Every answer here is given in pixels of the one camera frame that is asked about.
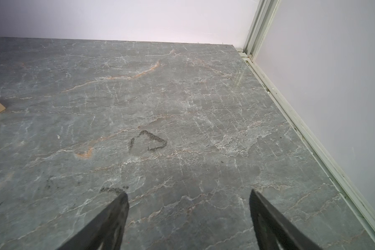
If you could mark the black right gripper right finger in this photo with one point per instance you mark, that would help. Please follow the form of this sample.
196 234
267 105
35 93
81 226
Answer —
273 231

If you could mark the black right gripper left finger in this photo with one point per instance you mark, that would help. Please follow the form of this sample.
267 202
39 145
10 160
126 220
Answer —
105 231

